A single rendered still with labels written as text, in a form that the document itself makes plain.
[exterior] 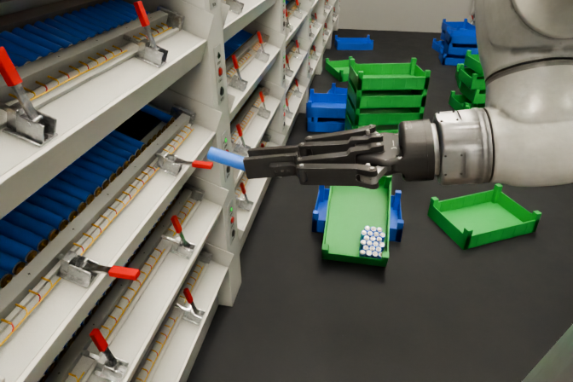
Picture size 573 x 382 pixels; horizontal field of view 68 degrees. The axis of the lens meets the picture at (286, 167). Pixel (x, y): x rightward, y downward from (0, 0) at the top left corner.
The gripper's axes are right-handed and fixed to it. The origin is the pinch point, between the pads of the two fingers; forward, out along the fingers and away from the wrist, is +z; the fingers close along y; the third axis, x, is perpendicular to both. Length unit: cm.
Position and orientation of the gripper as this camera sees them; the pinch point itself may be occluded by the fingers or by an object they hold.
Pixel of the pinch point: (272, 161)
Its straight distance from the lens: 56.2
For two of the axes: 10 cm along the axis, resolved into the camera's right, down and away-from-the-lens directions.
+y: -1.6, 5.0, -8.5
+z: -9.7, 0.7, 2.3
